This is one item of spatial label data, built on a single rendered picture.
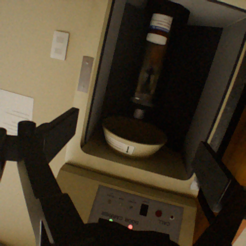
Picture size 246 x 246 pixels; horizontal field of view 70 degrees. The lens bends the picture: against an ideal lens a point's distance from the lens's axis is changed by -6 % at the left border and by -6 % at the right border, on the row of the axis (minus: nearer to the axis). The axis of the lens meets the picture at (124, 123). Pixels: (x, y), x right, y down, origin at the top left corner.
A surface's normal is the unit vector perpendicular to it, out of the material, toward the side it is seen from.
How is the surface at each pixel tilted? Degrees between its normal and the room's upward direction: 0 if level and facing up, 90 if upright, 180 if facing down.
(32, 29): 90
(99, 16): 90
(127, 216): 135
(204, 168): 90
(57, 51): 90
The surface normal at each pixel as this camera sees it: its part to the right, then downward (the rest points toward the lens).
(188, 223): 0.07, -0.43
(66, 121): 0.97, 0.25
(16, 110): -0.13, 0.30
